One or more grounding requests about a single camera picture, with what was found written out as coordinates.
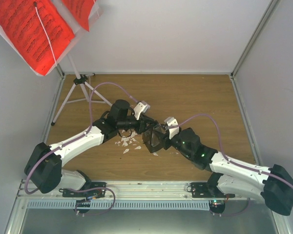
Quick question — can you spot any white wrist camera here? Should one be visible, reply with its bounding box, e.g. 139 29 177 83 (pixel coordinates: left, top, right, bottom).
133 101 150 120
164 117 180 140

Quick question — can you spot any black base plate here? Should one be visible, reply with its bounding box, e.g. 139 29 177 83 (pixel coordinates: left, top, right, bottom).
59 181 106 198
186 182 235 199

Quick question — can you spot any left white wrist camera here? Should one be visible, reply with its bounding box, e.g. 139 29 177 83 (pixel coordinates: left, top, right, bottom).
133 101 150 120

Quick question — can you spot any aluminium rail with cable duct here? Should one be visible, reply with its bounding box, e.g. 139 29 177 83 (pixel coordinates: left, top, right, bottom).
17 181 264 214

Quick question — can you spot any clear plastic metronome cover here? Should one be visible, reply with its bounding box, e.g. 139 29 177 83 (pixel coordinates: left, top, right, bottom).
144 123 167 147

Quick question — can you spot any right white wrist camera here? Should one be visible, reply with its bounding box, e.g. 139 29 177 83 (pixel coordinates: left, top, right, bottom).
164 117 180 140

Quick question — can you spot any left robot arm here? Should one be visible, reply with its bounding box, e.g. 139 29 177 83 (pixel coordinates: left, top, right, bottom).
24 99 155 197

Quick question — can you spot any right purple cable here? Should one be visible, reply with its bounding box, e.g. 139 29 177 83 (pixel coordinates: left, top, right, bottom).
167 113 293 207

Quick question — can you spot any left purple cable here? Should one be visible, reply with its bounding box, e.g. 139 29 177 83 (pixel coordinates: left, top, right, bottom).
24 81 140 195

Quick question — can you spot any red sheet music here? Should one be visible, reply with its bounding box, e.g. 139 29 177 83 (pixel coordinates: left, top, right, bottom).
62 0 96 32
0 0 75 76

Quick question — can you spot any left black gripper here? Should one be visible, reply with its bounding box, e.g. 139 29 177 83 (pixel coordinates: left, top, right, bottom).
118 114 157 136

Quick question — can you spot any black metronome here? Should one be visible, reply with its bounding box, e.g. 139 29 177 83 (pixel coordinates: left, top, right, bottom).
142 124 166 153

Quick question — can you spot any white debris pile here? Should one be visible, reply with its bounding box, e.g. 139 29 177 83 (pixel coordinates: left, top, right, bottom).
114 130 143 154

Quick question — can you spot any purple cable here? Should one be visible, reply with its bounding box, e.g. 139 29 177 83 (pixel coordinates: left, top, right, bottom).
167 113 293 207
24 81 140 195

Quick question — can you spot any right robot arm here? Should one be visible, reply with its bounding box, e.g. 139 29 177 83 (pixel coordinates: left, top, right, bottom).
167 126 293 216

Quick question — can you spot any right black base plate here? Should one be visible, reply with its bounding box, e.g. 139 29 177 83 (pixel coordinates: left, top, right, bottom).
186 182 235 199

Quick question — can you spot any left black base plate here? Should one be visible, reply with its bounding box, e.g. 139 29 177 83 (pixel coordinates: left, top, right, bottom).
59 181 106 198

